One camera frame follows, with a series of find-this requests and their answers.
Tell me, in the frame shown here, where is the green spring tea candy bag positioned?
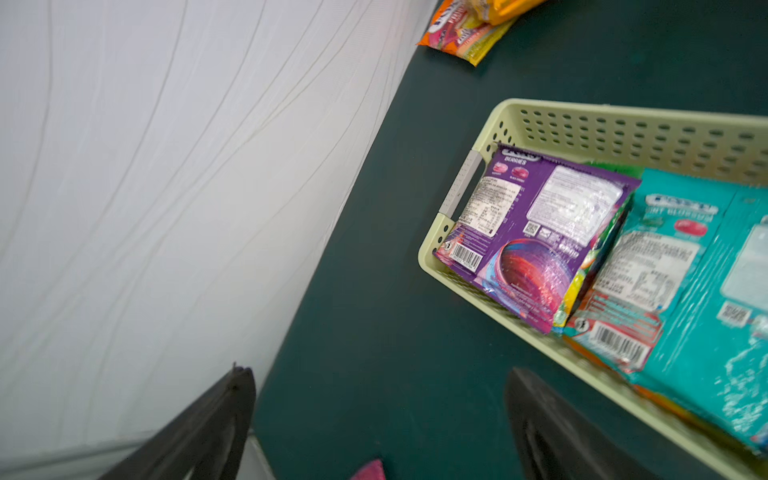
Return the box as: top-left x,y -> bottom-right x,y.
552,197 -> 631,333

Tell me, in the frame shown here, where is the teal mint candy bag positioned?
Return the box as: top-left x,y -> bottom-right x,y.
564,170 -> 767,454

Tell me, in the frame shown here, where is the pale green perforated plastic basket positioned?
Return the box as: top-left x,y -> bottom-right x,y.
418,99 -> 767,479

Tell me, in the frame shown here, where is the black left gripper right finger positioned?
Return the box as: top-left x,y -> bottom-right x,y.
505,368 -> 657,479

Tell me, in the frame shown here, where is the purple candy bag back side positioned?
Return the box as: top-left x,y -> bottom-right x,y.
434,144 -> 641,334

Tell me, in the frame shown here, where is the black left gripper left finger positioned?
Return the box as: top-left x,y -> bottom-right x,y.
101,366 -> 256,479

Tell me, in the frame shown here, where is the yellow orange candy bag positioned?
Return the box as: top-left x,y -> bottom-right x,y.
465,0 -> 546,26

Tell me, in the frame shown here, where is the purple Fox's berries candy bag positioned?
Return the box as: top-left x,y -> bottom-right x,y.
350,459 -> 386,480

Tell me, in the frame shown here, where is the orange fruits candy bag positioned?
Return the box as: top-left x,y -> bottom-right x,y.
418,0 -> 517,67

